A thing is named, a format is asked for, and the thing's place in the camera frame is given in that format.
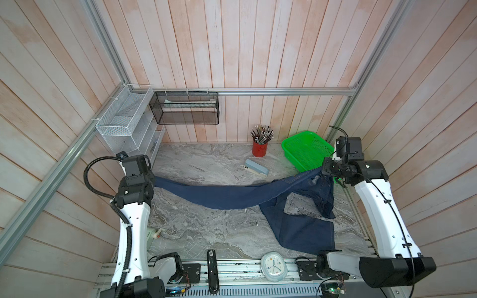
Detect white round clock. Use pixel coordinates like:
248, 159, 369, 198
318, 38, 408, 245
260, 252, 288, 283

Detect grey blue stapler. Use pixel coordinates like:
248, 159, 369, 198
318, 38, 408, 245
243, 159, 269, 177

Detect white wire mesh shelf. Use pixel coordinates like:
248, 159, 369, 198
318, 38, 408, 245
96, 84, 165, 164

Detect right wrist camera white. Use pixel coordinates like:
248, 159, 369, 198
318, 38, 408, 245
335, 137, 365, 160

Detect black mesh wall basket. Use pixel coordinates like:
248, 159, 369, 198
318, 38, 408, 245
149, 91, 220, 125

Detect black remote control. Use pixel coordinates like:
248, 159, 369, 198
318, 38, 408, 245
207, 250, 220, 294

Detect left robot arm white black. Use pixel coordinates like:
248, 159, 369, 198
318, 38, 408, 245
83, 152, 185, 298

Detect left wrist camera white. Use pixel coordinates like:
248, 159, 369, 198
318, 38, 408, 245
116, 151, 152, 176

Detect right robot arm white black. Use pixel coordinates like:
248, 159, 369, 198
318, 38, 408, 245
322, 157, 437, 288

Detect red pencil cup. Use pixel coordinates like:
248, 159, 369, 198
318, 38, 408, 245
250, 125, 274, 158

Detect green plastic basket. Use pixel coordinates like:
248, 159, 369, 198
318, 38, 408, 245
281, 131, 334, 173

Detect dark blue denim trousers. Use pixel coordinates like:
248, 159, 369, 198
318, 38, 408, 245
154, 168, 335, 255

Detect aluminium front rail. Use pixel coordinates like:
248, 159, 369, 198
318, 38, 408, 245
92, 256, 405, 298

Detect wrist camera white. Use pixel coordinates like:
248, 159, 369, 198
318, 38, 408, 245
335, 137, 365, 160
116, 151, 152, 176

